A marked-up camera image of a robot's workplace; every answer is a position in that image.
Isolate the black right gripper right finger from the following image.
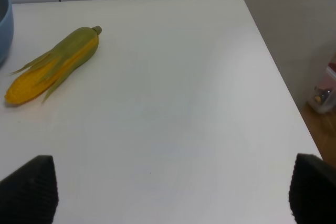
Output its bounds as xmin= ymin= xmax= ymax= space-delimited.
xmin=289 ymin=153 xmax=335 ymax=224

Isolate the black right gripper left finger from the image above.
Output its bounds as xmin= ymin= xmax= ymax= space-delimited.
xmin=1 ymin=155 xmax=59 ymax=223

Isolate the blue plastic bowl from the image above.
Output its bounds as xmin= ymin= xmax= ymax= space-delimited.
xmin=0 ymin=0 xmax=14 ymax=66

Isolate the clear plastic storage box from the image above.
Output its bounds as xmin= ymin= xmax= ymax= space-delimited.
xmin=308 ymin=62 xmax=335 ymax=114

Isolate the corn cob with husk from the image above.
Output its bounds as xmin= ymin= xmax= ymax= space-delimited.
xmin=4 ymin=26 xmax=102 ymax=106

